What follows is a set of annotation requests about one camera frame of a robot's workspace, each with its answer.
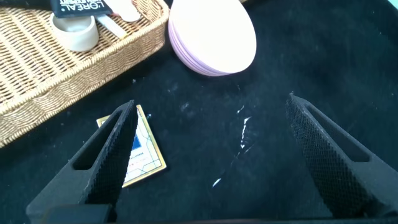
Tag black table cloth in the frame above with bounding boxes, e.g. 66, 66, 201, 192
0, 0, 398, 224

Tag wicker basket brown handles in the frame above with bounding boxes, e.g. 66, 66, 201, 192
0, 0, 170, 149

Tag flat white cardboard box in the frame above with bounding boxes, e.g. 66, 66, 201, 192
96, 104, 167, 189

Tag small beige cup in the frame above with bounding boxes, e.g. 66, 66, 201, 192
49, 14, 100, 52

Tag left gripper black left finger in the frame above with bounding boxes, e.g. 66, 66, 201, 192
25, 100, 139, 223

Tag pink bowl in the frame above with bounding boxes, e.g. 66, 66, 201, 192
167, 0, 257, 77

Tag thin white stick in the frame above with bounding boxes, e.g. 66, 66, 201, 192
95, 14, 128, 40

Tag black L'Oreal tube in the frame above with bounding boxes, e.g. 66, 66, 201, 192
49, 0, 113, 19

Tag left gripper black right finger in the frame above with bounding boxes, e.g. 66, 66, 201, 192
285, 92, 398, 218

